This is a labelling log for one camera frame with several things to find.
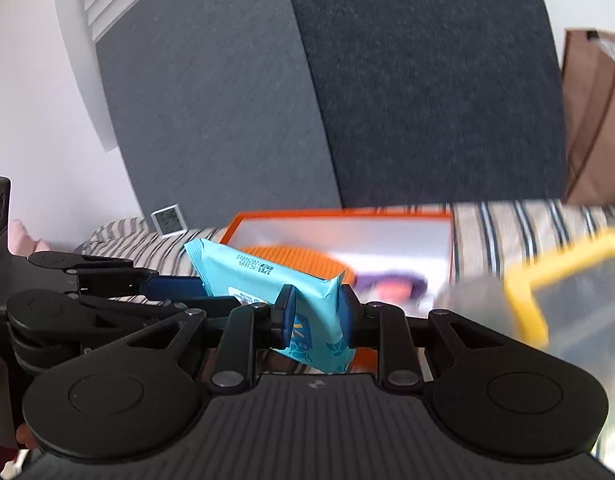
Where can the orange knitted item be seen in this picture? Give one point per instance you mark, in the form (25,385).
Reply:
(305,260)

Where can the clear plastic storage box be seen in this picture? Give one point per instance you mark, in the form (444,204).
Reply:
(563,303)

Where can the white digital clock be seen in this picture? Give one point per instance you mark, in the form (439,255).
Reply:
(168,221)

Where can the brown paper bag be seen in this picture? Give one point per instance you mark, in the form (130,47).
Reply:
(588,84)

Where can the striped bed sheet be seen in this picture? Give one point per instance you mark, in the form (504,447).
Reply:
(520,230)

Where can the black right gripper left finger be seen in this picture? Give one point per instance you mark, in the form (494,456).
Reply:
(248,330)

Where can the orange cardboard box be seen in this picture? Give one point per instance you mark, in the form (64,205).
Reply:
(369,242)

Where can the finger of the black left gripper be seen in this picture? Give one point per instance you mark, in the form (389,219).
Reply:
(106,274)
(135,315)

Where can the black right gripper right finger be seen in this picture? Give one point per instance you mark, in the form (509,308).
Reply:
(385,329)

